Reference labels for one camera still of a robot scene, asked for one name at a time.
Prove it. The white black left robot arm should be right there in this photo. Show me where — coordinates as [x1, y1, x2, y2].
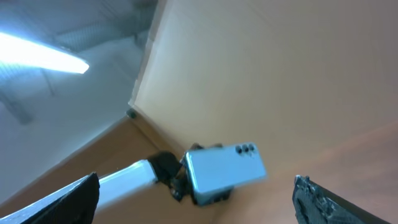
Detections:
[97, 151, 234, 210]

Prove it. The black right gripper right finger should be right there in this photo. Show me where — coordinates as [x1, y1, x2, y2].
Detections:
[292, 175, 389, 224]

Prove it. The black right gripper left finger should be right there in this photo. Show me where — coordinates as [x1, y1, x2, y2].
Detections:
[1, 172, 100, 224]

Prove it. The blue Galaxy smartphone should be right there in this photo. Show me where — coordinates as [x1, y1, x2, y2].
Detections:
[183, 142, 267, 207]

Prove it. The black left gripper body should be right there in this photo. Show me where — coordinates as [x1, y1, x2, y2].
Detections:
[169, 142, 233, 205]

